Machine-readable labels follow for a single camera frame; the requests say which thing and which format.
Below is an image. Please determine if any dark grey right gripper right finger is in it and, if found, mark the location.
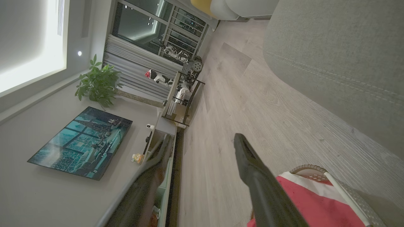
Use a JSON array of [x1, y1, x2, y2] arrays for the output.
[[234, 133, 310, 227]]

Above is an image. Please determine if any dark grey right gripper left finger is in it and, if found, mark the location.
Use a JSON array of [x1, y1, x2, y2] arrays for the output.
[[104, 135, 174, 227]]

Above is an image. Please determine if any red white cloth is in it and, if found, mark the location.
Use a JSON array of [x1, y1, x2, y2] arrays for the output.
[[247, 171, 366, 227]]

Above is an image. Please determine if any grey fabric sofa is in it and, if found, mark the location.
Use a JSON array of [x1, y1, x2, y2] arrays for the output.
[[263, 0, 404, 160]]

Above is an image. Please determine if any long low TV cabinet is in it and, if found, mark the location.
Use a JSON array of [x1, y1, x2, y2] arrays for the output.
[[143, 120, 185, 227]]

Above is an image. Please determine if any flat screen television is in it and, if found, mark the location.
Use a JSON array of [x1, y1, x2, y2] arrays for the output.
[[27, 107, 133, 181]]

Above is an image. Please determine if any white laundry basket brown rim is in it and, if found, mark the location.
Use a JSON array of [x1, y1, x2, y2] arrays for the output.
[[290, 164, 389, 227]]

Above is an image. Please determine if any green leafy houseplant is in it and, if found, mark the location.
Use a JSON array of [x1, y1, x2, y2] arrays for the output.
[[75, 54, 123, 109]]

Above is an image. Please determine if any white robot toy red head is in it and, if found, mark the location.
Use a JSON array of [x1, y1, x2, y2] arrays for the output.
[[145, 69, 174, 86]]

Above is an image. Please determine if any grey pleated curtain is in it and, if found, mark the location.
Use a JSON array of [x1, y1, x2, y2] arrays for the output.
[[103, 34, 184, 101]]

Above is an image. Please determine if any black round fan device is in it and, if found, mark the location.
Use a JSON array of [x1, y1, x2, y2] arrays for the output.
[[181, 56, 203, 80]]

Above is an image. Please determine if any white humanoid robot figure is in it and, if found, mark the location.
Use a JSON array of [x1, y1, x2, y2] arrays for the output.
[[163, 44, 190, 62]]

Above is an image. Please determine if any large glass window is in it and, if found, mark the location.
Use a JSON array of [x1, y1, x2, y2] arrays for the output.
[[111, 0, 209, 67]]

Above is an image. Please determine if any light grey armchair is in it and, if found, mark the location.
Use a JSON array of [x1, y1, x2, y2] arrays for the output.
[[210, 0, 280, 21]]

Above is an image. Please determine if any yellow cushion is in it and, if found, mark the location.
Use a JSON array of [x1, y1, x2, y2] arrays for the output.
[[190, 0, 219, 19]]

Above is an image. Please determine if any metal frame shelf rack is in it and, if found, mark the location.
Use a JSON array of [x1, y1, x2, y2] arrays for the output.
[[162, 71, 205, 127]]

